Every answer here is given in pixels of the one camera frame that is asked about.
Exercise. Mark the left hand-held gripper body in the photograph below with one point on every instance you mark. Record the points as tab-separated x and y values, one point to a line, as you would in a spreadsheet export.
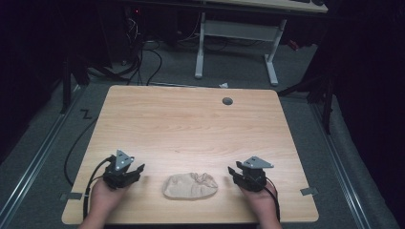
119	178

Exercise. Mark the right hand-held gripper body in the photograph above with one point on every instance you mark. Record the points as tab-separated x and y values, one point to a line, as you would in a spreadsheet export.
251	181

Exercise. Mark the person's right hand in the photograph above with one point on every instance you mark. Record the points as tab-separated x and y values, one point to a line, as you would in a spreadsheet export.
264	205

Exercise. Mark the person's left hand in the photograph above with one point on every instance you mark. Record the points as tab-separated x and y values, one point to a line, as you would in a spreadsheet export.
103	203

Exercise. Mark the grey tape strip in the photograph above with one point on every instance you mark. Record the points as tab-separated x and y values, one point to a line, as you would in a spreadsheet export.
309	191
70	196

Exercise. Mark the crumpled white paper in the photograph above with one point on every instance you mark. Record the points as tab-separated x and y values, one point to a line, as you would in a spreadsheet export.
223	85

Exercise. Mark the black metal stand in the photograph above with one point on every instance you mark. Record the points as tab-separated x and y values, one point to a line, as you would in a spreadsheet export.
67	82
327	105

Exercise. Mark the red object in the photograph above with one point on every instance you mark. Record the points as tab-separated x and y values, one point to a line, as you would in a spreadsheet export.
293	45

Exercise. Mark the aluminium floor rail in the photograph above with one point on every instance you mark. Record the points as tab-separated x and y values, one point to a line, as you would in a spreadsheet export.
38	159
342	168

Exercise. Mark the white frame desk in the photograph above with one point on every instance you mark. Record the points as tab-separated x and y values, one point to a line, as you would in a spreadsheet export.
238	31

